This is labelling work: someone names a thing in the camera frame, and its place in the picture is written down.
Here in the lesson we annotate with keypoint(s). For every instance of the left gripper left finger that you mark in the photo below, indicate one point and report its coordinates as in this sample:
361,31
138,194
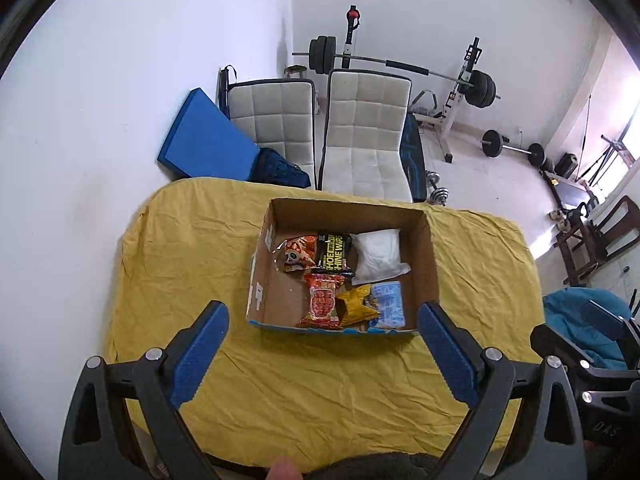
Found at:
99,441

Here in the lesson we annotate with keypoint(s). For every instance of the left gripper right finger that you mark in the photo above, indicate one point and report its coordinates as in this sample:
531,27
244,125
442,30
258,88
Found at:
546,439

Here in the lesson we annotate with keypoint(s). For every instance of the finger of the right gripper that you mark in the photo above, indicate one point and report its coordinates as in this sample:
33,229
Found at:
615,327
546,341

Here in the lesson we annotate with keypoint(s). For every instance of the light blue tissue pack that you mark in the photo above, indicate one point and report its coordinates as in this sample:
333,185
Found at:
388,301

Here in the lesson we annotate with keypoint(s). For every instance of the white soft packet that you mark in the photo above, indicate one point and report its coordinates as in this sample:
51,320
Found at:
378,257

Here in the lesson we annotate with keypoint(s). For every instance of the yellow snack packet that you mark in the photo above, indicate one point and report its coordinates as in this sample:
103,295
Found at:
357,305

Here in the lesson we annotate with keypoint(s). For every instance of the red patterned snack packet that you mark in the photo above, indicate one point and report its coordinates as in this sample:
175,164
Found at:
322,311

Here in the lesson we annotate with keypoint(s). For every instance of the black shoe shine wipes pack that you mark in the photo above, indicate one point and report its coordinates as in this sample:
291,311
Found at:
332,252

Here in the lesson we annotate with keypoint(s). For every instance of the orange panda snack bag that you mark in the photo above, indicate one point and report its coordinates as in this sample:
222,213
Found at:
296,253

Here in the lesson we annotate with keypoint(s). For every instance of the person hand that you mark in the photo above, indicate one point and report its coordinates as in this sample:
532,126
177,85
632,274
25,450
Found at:
284,469

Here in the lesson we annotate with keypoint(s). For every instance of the teal blanket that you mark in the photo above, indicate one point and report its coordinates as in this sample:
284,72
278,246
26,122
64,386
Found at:
563,312

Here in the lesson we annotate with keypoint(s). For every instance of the dark wooden chair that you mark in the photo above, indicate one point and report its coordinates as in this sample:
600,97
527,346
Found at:
586,246

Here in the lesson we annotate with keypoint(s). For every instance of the yellow table cloth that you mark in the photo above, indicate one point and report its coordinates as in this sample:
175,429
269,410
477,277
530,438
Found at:
316,398

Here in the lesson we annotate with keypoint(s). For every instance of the chrome dumbbells on floor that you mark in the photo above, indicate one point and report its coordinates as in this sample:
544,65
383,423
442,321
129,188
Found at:
437,194

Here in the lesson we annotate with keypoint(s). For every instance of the small barbell on floor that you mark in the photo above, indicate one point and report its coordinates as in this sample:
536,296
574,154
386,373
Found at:
493,144

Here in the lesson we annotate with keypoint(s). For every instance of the cardboard box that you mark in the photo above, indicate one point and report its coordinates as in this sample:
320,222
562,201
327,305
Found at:
279,299

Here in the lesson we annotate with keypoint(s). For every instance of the black blue bench pad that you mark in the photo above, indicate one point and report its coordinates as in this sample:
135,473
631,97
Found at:
412,159

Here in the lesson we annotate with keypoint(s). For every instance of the barbell on rack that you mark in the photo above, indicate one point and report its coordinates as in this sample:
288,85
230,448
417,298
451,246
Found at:
477,88

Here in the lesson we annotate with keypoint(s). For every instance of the white weight bench rack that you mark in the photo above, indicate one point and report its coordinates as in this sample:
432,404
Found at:
440,119

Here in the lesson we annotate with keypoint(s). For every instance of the right white padded chair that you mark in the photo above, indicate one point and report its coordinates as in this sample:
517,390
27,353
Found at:
365,117

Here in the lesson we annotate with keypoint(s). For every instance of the white padded chair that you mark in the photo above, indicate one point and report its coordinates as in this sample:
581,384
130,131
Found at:
365,117
278,114

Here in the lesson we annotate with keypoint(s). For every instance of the blue foam mat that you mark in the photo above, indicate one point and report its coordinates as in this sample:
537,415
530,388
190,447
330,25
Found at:
203,142

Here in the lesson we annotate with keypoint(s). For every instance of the dark blue cloth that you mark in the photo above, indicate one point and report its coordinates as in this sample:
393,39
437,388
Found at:
270,167

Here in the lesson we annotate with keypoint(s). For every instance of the left white padded chair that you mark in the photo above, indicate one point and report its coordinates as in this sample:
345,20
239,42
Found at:
278,114

